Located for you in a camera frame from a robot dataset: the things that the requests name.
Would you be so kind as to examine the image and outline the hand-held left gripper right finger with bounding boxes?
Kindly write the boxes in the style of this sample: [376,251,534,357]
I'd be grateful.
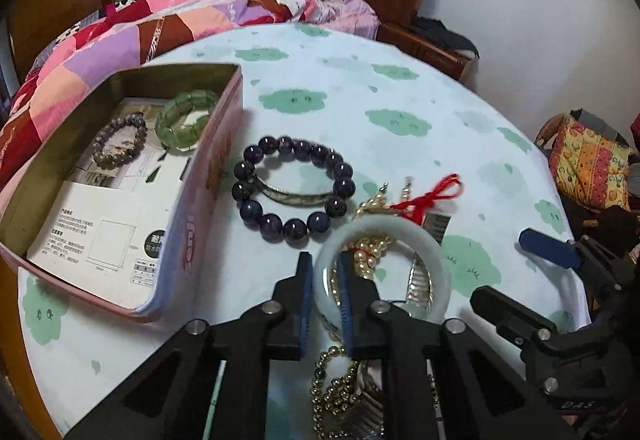
[334,251,581,440]

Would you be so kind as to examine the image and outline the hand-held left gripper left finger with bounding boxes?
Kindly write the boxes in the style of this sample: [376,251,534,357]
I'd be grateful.
[65,251,314,440]

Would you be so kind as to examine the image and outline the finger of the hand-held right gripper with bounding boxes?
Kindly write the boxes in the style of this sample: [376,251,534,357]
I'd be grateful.
[518,228,640,293]
[469,286,571,371]

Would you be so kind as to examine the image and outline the gold bead necklace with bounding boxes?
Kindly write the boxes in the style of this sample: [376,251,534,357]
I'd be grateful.
[311,345,362,440]

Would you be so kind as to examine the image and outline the gold metal link bracelet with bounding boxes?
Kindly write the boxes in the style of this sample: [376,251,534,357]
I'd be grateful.
[345,362,389,440]

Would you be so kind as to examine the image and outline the white jade bangle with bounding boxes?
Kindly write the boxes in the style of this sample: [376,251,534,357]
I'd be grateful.
[312,218,452,327]

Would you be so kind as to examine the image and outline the pearl necklace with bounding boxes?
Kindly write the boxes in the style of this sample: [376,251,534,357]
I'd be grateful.
[345,182,418,281]

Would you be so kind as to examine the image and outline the thin silver metal bangle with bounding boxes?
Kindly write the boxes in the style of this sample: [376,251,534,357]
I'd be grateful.
[250,171,339,207]

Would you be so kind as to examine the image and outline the red string cord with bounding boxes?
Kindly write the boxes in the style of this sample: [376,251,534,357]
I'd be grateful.
[389,174,463,223]

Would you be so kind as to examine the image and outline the pink tin box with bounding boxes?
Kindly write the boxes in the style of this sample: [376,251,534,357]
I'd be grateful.
[0,62,246,324]

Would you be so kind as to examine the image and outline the dark purple bead bracelet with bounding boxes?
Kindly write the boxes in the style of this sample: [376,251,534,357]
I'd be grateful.
[231,135,357,243]

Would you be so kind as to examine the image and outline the colourful patterned bag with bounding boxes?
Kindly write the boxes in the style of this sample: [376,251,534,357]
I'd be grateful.
[535,110,640,217]

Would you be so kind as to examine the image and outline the printed paper leaflet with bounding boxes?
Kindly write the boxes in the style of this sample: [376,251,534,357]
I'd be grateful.
[26,96,221,314]

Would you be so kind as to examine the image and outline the wooden nightstand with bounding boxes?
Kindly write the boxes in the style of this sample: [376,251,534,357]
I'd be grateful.
[375,20,474,84]

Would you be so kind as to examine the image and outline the dark folded clothes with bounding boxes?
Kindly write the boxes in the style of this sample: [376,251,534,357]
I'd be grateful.
[410,15,481,59]

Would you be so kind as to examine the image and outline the pink patchwork quilt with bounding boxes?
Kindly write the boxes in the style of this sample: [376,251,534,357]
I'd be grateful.
[0,0,332,191]

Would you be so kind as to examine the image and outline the green jade block bracelet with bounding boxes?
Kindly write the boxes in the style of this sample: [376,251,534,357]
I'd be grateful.
[154,89,221,154]

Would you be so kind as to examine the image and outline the brown bead bracelet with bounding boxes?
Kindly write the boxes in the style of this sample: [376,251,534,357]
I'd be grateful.
[91,112,149,166]

